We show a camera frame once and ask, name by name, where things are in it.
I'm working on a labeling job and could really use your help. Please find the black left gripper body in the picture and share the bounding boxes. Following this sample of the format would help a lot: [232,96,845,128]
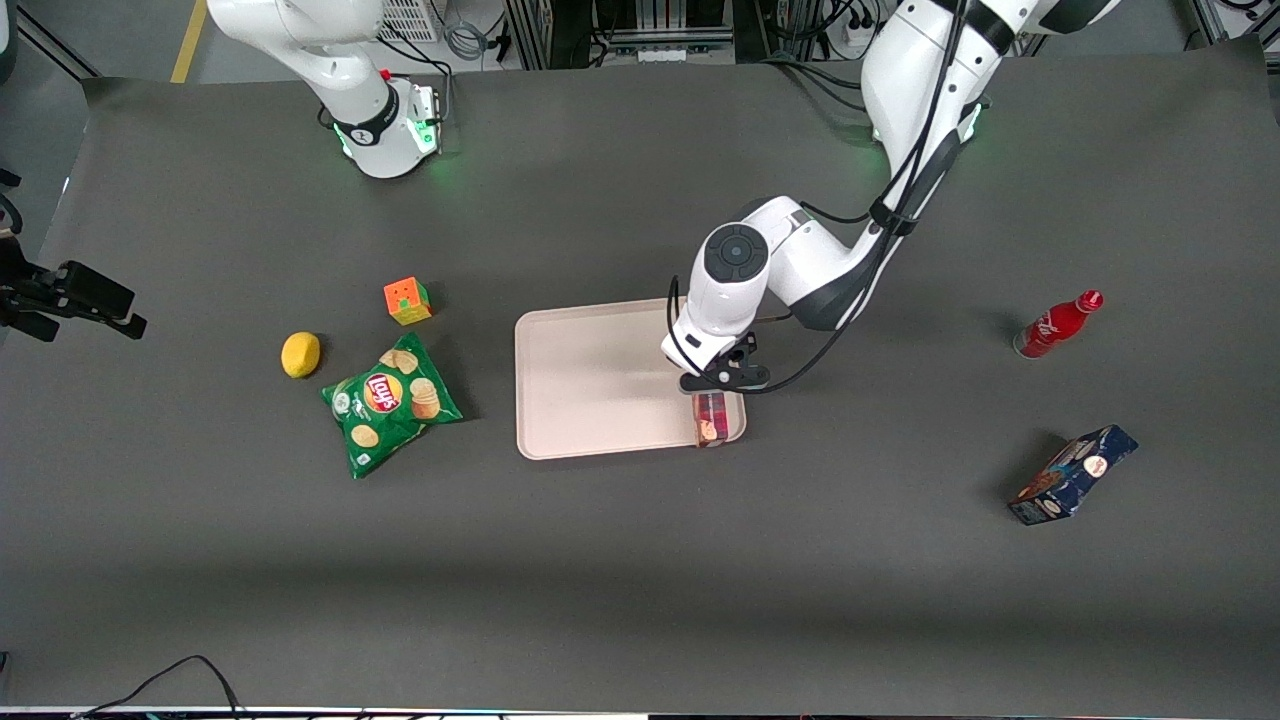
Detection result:
[705,335,759,391]

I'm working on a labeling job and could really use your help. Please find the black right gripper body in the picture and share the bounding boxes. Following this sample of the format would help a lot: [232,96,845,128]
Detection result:
[0,232,67,306]

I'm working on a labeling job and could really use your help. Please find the red cookie box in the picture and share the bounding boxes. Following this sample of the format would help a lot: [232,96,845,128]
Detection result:
[693,391,732,449]

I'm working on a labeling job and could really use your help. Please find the pale pink plastic tray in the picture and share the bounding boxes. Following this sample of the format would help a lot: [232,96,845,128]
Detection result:
[514,295,749,462]

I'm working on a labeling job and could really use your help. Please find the blue cookie box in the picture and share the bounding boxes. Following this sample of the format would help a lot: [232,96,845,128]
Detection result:
[1008,425,1140,527]

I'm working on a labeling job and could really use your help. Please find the white vented box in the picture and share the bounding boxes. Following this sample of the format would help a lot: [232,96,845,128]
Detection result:
[378,0,443,44]

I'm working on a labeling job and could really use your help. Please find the yellow lemon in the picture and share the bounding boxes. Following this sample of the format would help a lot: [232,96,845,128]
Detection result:
[281,331,323,380]

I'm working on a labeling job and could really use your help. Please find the dark grey table mat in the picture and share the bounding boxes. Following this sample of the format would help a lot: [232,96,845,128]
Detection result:
[0,40,1280,717]

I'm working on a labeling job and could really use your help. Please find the orange puzzle cube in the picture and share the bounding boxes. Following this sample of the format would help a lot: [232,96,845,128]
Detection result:
[383,277,434,327]

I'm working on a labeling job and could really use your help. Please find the red cola bottle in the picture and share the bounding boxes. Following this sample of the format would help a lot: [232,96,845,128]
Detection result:
[1013,290,1105,360]

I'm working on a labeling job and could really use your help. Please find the green chips bag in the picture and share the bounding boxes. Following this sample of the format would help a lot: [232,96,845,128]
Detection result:
[321,333,465,480]

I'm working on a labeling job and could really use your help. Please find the white power strip with plugs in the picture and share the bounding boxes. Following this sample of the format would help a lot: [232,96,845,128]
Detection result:
[838,8,886,58]

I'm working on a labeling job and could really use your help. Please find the black equipment rack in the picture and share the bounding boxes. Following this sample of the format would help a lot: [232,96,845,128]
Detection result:
[503,0,736,71]

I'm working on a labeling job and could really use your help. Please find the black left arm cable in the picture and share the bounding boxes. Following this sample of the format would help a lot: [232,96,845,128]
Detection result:
[666,0,976,397]

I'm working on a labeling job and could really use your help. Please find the black left base cables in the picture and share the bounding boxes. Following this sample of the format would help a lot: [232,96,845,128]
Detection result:
[758,52,873,116]

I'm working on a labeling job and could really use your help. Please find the black base cables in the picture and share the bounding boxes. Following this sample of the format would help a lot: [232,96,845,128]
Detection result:
[758,52,873,116]
[378,28,456,131]

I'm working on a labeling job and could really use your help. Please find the thin black looped cable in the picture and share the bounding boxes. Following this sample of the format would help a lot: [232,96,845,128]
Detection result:
[78,655,243,720]

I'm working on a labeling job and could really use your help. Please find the black right base cables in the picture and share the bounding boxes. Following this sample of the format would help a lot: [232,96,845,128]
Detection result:
[378,28,456,131]

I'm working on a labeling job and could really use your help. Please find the coiled grey cable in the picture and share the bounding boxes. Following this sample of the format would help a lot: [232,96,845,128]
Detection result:
[443,18,489,63]

